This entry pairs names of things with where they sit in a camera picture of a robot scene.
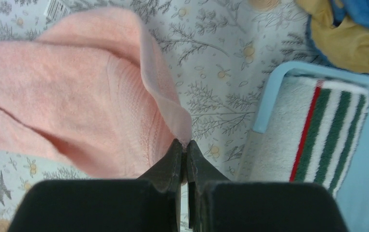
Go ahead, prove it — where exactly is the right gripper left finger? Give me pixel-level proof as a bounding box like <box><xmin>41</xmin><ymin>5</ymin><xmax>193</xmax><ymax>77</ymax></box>
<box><xmin>8</xmin><ymin>140</ymin><xmax>182</xmax><ymax>232</ymax></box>

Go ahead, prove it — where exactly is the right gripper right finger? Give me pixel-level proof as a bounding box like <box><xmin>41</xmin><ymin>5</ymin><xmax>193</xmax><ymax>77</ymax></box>
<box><xmin>187</xmin><ymin>141</ymin><xmax>348</xmax><ymax>232</ymax></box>

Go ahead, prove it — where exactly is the green white striped towel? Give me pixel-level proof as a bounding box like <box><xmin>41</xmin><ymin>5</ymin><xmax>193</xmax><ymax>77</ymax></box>
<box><xmin>236</xmin><ymin>76</ymin><xmax>369</xmax><ymax>196</ymax></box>

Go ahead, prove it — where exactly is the pink towel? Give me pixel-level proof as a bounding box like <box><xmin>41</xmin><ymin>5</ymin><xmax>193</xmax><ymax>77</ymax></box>
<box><xmin>0</xmin><ymin>7</ymin><xmax>192</xmax><ymax>178</ymax></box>

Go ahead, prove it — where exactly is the light blue plastic basket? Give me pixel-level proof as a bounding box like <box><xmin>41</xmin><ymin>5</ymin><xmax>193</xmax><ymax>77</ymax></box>
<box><xmin>250</xmin><ymin>61</ymin><xmax>369</xmax><ymax>232</ymax></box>

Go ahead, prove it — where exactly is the floral table cloth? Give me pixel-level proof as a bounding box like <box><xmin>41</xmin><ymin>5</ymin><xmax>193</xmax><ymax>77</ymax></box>
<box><xmin>0</xmin><ymin>0</ymin><xmax>369</xmax><ymax>232</ymax></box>

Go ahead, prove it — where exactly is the blue yellow cartoon towel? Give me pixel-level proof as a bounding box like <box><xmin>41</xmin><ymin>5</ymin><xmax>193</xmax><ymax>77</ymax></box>
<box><xmin>296</xmin><ymin>0</ymin><xmax>369</xmax><ymax>74</ymax></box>

